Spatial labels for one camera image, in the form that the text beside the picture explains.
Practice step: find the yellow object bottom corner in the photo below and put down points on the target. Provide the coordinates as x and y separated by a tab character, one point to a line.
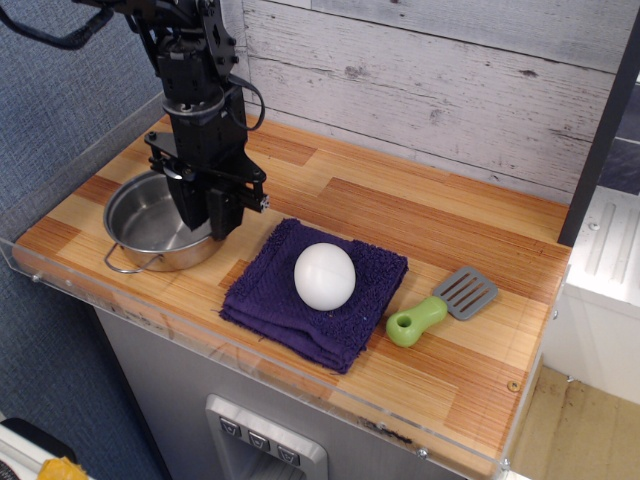
61	469

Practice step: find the dark right upright post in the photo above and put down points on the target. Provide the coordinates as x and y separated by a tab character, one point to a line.
615	107

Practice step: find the white ribbed appliance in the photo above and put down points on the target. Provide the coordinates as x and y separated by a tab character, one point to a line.
605	256

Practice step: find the clear acrylic table guard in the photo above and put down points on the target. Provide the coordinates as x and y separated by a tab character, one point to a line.
479	179

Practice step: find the purple folded towel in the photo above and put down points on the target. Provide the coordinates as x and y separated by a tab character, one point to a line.
264	298

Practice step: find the silver dispenser panel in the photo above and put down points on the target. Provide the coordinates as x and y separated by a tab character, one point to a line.
250	446

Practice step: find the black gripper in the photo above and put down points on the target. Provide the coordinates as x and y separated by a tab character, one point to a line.
203	153

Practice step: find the green handled grey spatula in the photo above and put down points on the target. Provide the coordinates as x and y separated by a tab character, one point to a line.
461	295

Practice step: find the white egg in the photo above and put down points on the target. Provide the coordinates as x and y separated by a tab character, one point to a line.
324	276

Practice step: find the stainless steel pot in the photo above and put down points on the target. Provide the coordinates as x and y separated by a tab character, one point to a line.
148	233

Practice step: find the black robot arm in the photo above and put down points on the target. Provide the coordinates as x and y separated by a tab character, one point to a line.
189	48

